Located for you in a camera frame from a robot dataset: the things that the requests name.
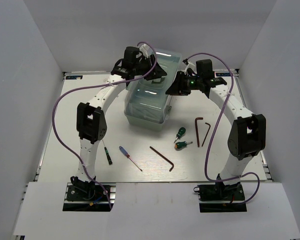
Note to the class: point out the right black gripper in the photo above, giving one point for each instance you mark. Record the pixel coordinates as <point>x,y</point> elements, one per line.
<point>177,88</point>

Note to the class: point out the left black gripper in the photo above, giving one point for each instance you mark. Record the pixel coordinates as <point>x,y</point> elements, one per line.
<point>157,73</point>

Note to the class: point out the green toolbox with clear lid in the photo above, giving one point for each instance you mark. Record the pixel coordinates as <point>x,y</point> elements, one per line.
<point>146,104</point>

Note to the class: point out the long brown hex key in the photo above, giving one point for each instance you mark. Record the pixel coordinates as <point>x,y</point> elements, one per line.
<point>197,130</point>

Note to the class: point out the large brown hex key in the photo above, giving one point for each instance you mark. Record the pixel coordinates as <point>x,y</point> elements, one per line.
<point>163,157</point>

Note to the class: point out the blue handled screwdriver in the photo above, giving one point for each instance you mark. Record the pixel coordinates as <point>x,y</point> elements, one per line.
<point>126,154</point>

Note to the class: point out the small green black screwdriver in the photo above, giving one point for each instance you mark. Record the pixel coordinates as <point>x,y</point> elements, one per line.
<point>107,154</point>

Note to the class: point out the small brown hex key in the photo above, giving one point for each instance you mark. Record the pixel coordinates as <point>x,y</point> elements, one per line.
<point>207,132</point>

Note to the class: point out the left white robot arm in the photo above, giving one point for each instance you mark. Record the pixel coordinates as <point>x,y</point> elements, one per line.
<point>90,118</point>

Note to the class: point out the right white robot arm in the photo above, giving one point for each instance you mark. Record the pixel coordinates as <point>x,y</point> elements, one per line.
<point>247,136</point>

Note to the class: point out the stubby green screwdriver upper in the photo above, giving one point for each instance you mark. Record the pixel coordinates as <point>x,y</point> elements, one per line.
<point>180,133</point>

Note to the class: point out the stubby green screwdriver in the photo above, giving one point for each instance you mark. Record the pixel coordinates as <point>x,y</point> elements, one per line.
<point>182,144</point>
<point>180,133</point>

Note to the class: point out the stubby green screwdriver lower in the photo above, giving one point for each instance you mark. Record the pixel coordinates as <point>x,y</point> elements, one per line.
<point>182,144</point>

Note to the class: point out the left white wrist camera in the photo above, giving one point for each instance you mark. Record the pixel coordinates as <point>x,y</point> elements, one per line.
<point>143,48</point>

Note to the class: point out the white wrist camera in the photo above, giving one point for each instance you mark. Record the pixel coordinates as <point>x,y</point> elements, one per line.
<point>189,67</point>
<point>143,48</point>

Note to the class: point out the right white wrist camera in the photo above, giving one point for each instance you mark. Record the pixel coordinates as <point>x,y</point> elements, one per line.
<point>189,67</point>

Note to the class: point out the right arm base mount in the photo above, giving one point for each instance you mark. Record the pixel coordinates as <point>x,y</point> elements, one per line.
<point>211,200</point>

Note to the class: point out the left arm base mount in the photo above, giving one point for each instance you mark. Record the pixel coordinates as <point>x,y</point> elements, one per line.
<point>85,196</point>

